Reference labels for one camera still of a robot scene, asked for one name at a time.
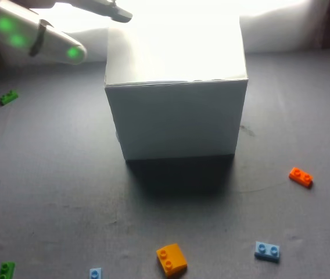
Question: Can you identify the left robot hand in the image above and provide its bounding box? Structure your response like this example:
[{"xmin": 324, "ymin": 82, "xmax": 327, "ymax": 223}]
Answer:
[{"xmin": 0, "ymin": 0, "xmax": 133, "ymax": 65}]

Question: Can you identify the cardboard box white outside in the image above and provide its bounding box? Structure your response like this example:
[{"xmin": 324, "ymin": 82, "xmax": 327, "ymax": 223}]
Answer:
[{"xmin": 104, "ymin": 13, "xmax": 249, "ymax": 162}]

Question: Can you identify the white backdrop sheet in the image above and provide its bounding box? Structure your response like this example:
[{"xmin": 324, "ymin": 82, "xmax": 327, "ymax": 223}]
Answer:
[{"xmin": 0, "ymin": 0, "xmax": 330, "ymax": 66}]

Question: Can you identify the green toy brick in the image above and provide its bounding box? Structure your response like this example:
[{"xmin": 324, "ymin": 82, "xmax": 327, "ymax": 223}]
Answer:
[
  {"xmin": 0, "ymin": 89, "xmax": 20, "ymax": 106},
  {"xmin": 0, "ymin": 260, "xmax": 17, "ymax": 279}
]

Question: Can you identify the orange toy brick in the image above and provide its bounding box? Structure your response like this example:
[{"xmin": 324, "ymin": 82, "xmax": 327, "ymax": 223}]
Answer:
[{"xmin": 288, "ymin": 167, "xmax": 314, "ymax": 189}]

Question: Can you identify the grey table cloth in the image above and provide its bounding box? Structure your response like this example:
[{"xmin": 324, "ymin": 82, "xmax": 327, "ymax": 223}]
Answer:
[{"xmin": 0, "ymin": 48, "xmax": 330, "ymax": 279}]

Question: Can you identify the pale grey-blue toy brick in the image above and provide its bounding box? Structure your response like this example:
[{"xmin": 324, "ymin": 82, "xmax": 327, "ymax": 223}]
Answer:
[{"xmin": 254, "ymin": 241, "xmax": 281, "ymax": 264}]

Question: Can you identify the yellow sloped toy brick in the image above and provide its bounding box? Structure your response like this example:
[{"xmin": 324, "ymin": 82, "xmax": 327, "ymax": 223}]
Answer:
[{"xmin": 155, "ymin": 243, "xmax": 188, "ymax": 277}]

